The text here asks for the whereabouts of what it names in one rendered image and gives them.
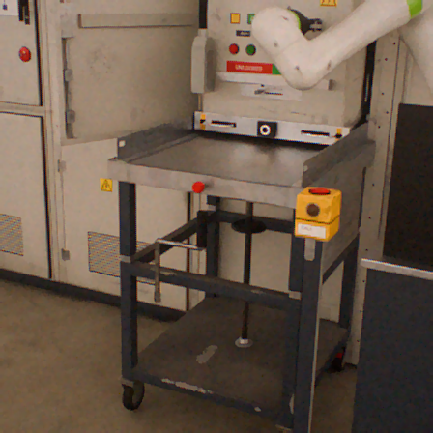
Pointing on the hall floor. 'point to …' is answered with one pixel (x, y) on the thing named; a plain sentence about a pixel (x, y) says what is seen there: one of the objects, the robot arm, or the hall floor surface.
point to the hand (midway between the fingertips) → (314, 24)
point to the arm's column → (394, 356)
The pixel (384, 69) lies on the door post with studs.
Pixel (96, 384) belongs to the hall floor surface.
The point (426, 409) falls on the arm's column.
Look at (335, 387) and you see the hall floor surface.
